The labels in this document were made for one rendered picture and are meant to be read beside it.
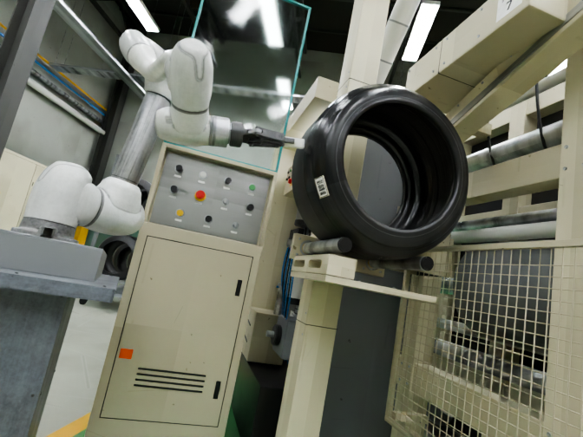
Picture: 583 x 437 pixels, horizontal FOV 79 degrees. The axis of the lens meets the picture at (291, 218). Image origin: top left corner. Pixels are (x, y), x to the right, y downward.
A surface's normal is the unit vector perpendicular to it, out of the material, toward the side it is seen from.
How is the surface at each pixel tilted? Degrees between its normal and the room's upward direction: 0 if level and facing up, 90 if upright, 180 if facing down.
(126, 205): 93
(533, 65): 162
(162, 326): 90
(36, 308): 90
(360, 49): 90
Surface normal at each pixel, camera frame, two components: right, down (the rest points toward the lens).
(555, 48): -0.09, 0.88
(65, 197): 0.67, -0.07
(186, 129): 0.15, 0.63
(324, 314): 0.27, -0.11
